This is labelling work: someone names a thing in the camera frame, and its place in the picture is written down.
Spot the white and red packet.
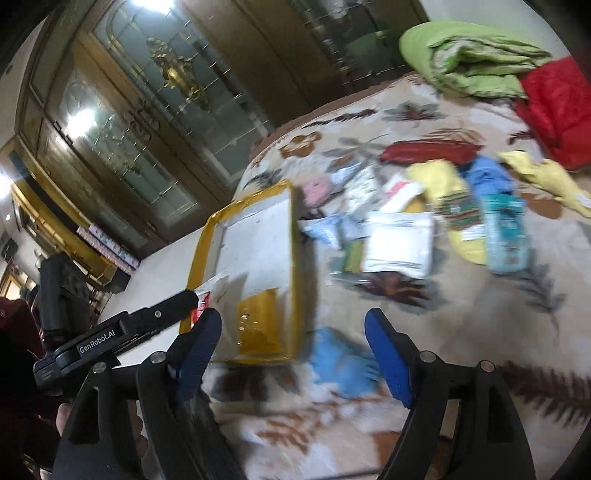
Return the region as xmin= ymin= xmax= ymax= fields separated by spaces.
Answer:
xmin=190 ymin=273 xmax=229 ymax=325

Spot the yellow snack packet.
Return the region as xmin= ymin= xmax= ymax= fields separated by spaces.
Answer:
xmin=238 ymin=288 xmax=283 ymax=356

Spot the blue knitted cloth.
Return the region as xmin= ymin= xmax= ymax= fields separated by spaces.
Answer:
xmin=308 ymin=327 xmax=381 ymax=399

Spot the white soft pouch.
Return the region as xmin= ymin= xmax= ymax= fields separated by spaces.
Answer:
xmin=361 ymin=212 xmax=435 ymax=279

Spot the person's left hand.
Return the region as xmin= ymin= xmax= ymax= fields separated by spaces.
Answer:
xmin=55 ymin=403 xmax=73 ymax=436

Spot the white box with yellow tape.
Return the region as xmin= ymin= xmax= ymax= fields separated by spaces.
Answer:
xmin=186 ymin=180 xmax=304 ymax=365

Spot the wooden glass cabinet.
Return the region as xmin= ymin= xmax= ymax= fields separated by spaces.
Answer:
xmin=1 ymin=1 xmax=427 ymax=286

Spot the blue and white sachet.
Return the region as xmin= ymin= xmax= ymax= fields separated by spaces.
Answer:
xmin=297 ymin=214 xmax=368 ymax=250

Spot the pink round plush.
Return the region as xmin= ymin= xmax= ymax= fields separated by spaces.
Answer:
xmin=301 ymin=175 xmax=334 ymax=208

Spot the green striped packet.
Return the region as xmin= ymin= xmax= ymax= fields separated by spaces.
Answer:
xmin=342 ymin=239 xmax=365 ymax=274

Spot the teal printed packet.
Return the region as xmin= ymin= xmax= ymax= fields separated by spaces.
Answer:
xmin=482 ymin=194 xmax=530 ymax=275

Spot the leaf-patterned beige blanket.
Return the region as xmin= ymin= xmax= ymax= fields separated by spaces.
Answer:
xmin=205 ymin=73 xmax=590 ymax=479

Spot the yellow cloth with label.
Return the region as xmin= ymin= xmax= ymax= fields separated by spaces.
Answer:
xmin=405 ymin=159 xmax=487 ymax=265

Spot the white leaf-print packet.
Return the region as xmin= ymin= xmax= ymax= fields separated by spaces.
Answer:
xmin=345 ymin=166 xmax=382 ymax=219

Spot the blue cloth beside yellow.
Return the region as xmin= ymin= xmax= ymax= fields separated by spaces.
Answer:
xmin=463 ymin=156 xmax=515 ymax=200

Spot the white packet red text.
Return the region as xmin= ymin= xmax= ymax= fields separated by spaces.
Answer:
xmin=378 ymin=172 xmax=424 ymax=213

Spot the pale yellow crumpled cloth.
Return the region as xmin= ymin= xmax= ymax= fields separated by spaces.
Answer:
xmin=498 ymin=150 xmax=590 ymax=218

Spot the dark red foil packet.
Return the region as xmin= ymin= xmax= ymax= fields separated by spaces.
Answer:
xmin=379 ymin=140 xmax=482 ymax=167

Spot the red quilted cushion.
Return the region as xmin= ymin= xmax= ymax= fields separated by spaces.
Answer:
xmin=515 ymin=57 xmax=591 ymax=171

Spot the green folded quilt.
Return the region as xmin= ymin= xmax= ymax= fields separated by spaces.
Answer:
xmin=399 ymin=21 xmax=552 ymax=99

